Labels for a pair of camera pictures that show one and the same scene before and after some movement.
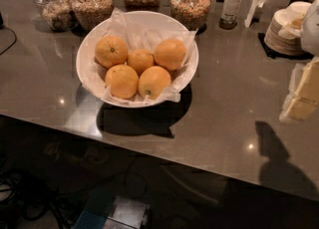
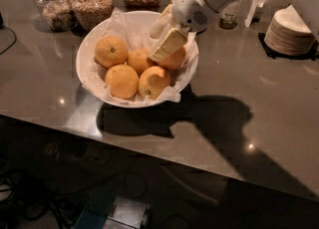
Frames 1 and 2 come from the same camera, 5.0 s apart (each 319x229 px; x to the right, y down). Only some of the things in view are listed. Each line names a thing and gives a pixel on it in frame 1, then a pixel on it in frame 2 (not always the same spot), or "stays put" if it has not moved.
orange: (111, 51) stays put
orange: (169, 54) stays put
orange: (153, 81) stays put
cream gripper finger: (295, 78) → (164, 24)
